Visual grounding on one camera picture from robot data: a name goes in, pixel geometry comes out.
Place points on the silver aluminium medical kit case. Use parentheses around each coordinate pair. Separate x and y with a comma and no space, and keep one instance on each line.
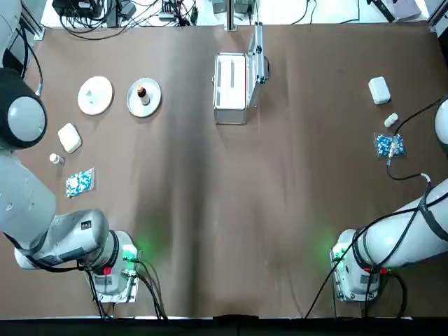
(229,117)

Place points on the brown iodophor bottle orange cap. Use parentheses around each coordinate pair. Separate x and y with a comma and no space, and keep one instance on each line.
(143,95)

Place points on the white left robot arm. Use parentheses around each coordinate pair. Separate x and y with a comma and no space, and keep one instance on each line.
(28,210)

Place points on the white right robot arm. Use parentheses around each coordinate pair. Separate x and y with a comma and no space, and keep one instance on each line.
(385,238)

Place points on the gray round plate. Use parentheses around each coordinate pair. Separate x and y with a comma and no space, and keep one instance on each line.
(154,101)

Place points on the white round plate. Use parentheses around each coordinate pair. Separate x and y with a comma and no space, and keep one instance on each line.
(103,87)

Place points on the bag of blue white capsules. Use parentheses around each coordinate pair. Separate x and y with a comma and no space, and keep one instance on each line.
(385,145)
(80,182)

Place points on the black usb hub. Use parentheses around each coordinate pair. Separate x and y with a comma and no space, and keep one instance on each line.
(169,10)

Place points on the small clear bottle white cap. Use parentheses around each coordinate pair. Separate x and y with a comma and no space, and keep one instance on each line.
(55,158)

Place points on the small white pill bottle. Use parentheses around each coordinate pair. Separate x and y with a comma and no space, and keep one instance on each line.
(390,120)

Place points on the black power adapter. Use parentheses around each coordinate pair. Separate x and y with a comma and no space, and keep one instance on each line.
(128,8)

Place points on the black electronics box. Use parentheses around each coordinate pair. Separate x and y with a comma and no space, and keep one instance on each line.
(75,7)

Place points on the grey box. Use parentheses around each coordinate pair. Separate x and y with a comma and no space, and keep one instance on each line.
(402,8)

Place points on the aluminium frame post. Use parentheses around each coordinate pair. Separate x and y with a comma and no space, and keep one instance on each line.
(231,15)

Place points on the aluminium frame rail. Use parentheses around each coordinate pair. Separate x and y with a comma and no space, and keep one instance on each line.
(35,24)

